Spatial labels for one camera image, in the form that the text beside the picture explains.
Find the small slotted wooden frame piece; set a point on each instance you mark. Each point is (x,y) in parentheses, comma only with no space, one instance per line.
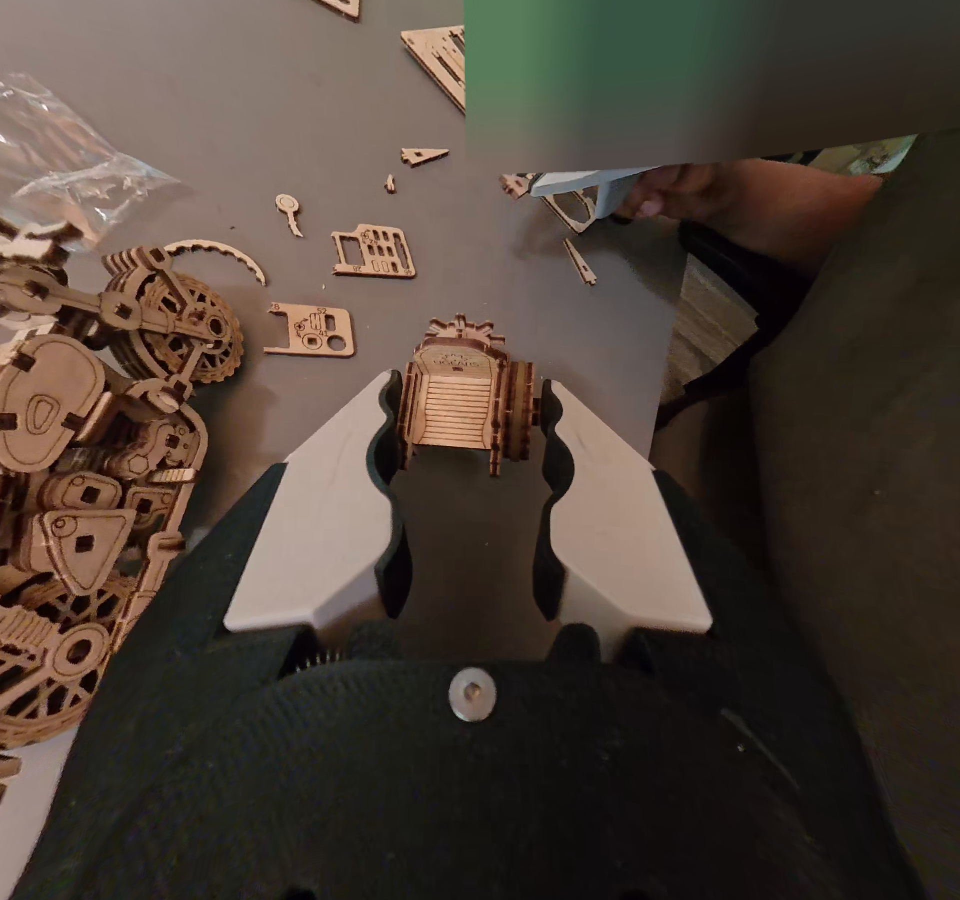
(375,274)

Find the person's right forearm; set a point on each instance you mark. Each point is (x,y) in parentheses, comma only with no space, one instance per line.
(787,202)

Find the thin pointed wooden piece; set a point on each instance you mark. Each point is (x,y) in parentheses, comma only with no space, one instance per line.
(581,263)

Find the looped wooden frame piece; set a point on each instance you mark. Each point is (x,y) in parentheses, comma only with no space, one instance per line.
(577,228)

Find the person's right hand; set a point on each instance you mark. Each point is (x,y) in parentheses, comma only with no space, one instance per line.
(667,194)

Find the small clear plastic bag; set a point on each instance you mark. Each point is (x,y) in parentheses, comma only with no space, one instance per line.
(67,157)

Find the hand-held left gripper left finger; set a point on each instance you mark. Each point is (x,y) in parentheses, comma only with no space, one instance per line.
(307,540)

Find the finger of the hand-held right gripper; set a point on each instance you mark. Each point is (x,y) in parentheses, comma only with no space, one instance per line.
(570,183)

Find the wooden motorcycle model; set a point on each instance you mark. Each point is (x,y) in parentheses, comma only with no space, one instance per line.
(52,405)

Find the small spiky wooden piece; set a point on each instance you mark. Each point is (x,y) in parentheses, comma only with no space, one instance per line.
(516,185)

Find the square wooden piece with holes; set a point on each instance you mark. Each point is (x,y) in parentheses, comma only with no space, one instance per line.
(341,315)

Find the round-headed wooden pin piece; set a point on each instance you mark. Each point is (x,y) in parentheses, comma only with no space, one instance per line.
(294,221)

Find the triangular wooden piece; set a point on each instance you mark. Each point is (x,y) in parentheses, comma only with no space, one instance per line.
(420,157)

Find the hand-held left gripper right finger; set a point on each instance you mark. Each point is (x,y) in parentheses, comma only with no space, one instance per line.
(637,540)

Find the wooden slatted model sub-assembly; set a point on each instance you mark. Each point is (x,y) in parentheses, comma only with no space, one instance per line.
(454,405)

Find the curved toothed wooden piece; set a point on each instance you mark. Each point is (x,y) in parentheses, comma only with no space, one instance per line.
(217,245)

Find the long slotted wooden parts sheet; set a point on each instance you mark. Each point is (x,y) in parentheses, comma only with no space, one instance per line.
(414,41)

